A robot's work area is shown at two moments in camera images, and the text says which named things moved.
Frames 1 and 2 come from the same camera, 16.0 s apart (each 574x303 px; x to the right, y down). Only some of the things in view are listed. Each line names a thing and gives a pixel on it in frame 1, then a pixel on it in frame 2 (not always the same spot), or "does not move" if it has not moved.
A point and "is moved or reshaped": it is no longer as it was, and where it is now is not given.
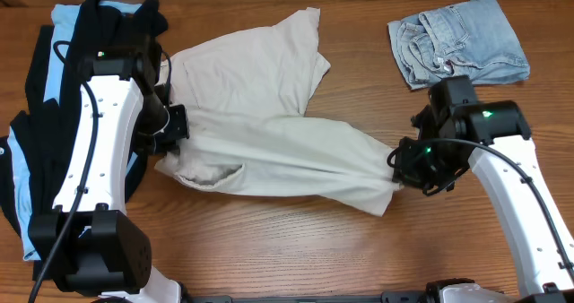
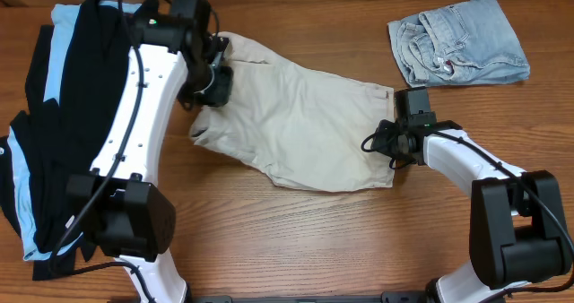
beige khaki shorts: (239, 112) is moved or reshaped
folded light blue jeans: (470, 38) does not move
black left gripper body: (159, 128) to (210, 84)
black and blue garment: (34, 152) does not move
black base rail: (390, 297) does not move
